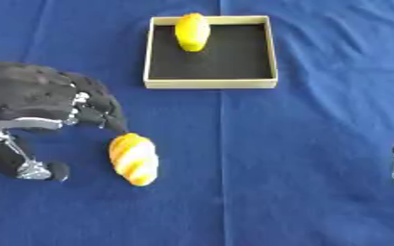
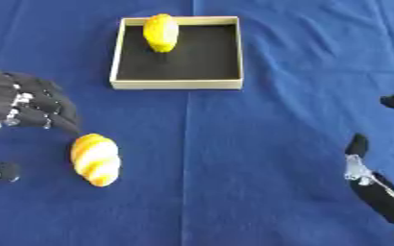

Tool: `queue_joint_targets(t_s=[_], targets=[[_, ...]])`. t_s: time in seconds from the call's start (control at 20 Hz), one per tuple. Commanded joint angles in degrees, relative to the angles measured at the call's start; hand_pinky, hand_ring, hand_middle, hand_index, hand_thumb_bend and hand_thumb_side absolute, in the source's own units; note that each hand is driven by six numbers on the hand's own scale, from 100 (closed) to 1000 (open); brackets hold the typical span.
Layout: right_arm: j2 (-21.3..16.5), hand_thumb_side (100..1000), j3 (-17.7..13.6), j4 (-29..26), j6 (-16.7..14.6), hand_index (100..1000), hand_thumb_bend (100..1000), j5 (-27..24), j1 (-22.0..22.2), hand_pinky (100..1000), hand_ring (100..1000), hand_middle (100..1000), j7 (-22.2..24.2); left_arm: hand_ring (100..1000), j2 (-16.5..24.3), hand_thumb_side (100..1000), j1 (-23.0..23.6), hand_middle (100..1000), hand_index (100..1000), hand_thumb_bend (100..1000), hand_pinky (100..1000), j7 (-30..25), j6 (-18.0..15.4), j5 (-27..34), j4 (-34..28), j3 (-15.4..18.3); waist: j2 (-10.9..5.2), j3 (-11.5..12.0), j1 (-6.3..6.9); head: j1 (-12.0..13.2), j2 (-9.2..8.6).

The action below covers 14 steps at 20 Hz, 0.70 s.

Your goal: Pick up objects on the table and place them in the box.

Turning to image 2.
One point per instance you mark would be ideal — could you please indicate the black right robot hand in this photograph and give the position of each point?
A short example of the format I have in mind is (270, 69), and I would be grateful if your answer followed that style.
(381, 192)

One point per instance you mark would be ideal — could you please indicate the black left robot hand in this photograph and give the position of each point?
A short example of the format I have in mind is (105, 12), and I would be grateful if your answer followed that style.
(29, 102)

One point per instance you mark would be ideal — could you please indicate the tan cardboard box black inside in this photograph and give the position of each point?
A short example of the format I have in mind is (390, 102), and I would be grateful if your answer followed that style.
(177, 53)

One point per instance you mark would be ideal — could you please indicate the yellow toy corn cob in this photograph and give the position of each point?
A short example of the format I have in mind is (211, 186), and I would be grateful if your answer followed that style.
(161, 32)

